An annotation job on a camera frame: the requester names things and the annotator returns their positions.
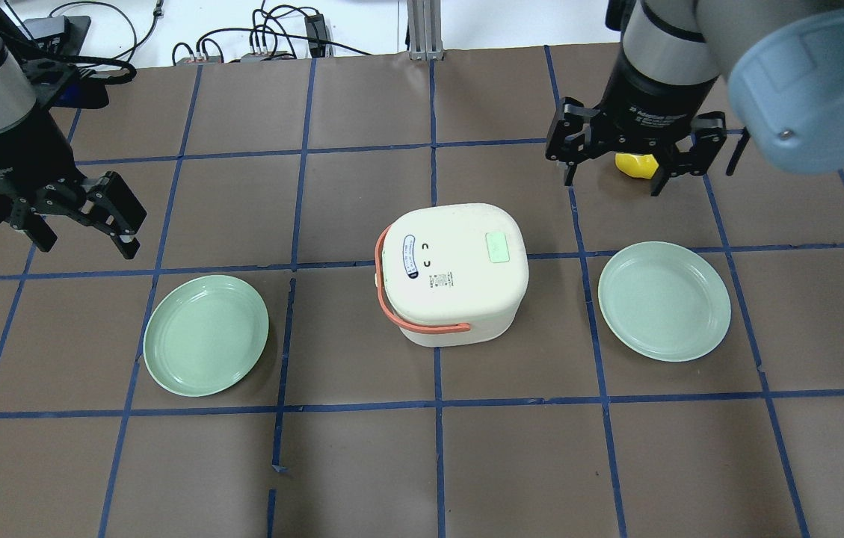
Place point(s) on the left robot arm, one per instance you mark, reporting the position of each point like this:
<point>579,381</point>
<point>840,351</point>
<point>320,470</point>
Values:
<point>17,99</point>

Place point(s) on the left green plate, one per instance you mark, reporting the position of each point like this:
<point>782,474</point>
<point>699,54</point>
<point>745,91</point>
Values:
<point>205,336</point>

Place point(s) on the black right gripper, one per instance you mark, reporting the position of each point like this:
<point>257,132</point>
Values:
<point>655,99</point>

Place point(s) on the right green plate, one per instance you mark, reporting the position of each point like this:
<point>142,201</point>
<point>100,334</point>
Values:
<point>664,301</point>

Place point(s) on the yellow round toy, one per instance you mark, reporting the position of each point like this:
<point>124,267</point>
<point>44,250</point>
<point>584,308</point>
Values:
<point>636,166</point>

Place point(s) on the black power adapter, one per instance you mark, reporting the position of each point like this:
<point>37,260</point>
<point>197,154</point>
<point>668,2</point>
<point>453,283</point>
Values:
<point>317,35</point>

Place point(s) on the black device box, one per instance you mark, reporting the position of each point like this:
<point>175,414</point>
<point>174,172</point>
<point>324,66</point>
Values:
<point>60,75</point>

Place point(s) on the white rice cooker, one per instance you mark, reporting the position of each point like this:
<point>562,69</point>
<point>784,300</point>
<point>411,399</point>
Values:
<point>451,274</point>

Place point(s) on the aluminium frame post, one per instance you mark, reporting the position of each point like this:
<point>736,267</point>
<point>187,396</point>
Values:
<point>424,25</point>

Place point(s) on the green plate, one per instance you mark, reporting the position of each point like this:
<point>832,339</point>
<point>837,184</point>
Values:
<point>205,336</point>
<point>664,301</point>

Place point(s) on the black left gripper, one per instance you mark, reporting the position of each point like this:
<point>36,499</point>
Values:
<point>9,155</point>

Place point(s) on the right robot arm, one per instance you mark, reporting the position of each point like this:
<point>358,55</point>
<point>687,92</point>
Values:
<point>783,65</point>

